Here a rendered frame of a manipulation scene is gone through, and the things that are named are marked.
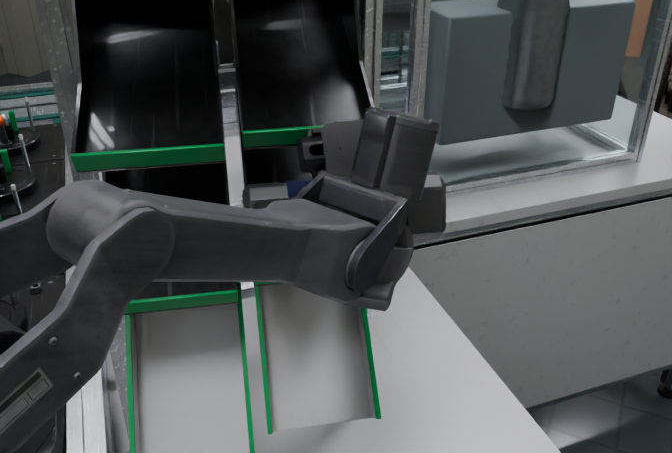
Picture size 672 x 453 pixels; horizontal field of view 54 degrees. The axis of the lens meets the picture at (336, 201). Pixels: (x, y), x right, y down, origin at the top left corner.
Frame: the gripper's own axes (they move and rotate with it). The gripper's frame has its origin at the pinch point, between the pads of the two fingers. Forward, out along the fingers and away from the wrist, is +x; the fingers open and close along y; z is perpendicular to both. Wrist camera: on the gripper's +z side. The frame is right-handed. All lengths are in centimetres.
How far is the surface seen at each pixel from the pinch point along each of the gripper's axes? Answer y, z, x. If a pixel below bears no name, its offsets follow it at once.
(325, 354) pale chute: -0.1, -22.0, 11.2
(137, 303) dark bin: 20.1, -8.9, 0.4
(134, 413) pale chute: 22.3, -23.5, 5.5
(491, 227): -51, -27, 77
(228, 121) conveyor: 7, -5, 134
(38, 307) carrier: 40, -23, 40
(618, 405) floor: -111, -101, 110
